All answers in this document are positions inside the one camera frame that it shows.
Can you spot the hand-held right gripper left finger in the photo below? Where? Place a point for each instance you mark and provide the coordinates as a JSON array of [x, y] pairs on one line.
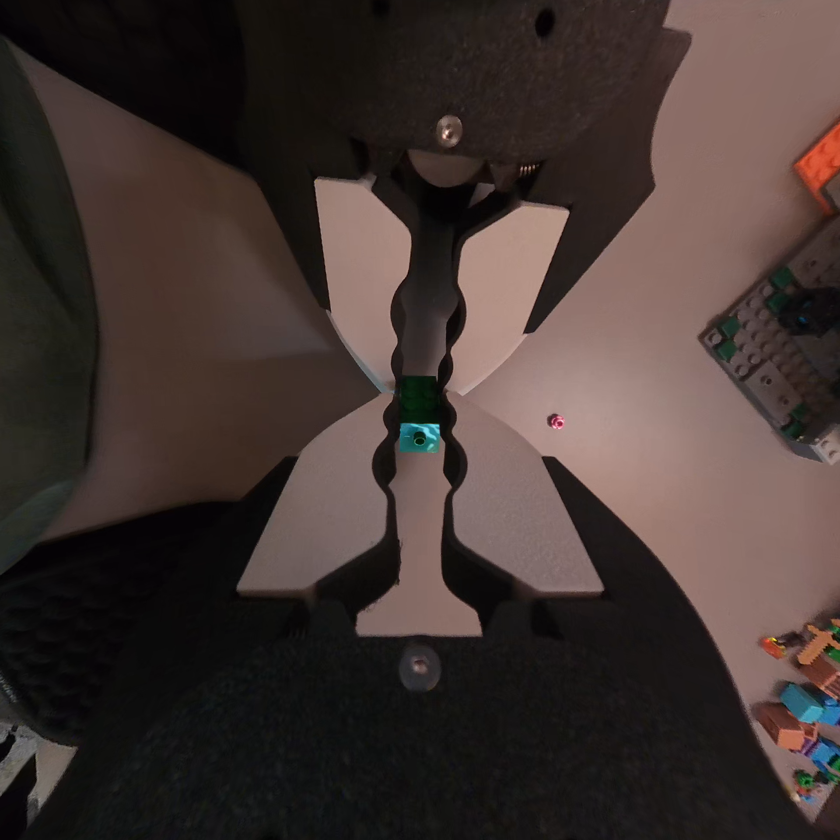
[[328, 512]]

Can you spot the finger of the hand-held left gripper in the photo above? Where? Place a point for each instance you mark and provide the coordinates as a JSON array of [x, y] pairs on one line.
[[361, 262], [505, 275]]

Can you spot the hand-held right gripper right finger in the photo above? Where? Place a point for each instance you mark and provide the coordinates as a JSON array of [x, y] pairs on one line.
[[518, 518]]

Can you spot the green square tile with stud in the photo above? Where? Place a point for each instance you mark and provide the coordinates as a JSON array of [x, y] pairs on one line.
[[430, 445]]

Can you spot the green studded toy brick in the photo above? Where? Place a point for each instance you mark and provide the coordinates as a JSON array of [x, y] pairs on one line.
[[420, 397]]

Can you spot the grey desk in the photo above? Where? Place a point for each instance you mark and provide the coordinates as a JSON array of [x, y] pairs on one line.
[[623, 525]]

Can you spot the toy brick building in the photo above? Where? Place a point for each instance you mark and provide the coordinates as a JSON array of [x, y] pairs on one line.
[[774, 354]]

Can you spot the black mesh cushion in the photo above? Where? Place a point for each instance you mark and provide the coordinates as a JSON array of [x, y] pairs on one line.
[[59, 623]]

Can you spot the pile of colourful toy pieces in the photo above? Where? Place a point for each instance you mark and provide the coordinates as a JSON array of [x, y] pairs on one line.
[[807, 709]]

